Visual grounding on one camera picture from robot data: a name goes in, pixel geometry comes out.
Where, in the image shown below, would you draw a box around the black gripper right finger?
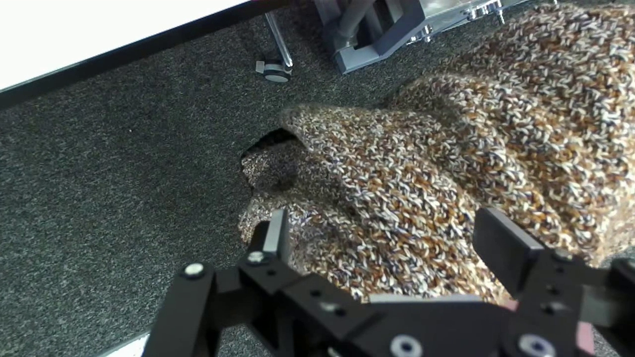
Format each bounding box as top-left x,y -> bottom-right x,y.
472,205 -> 635,357

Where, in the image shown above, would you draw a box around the grey metal stand base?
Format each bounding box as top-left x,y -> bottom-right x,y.
312,0 -> 526,74

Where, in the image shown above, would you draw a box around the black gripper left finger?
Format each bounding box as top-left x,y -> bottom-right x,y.
141,207 -> 306,357

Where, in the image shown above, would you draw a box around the brown knitted fleece blanket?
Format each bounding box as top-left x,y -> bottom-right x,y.
236,1 -> 635,307

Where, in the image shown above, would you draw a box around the metal table leg with caster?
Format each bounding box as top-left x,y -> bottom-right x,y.
254,9 -> 296,84

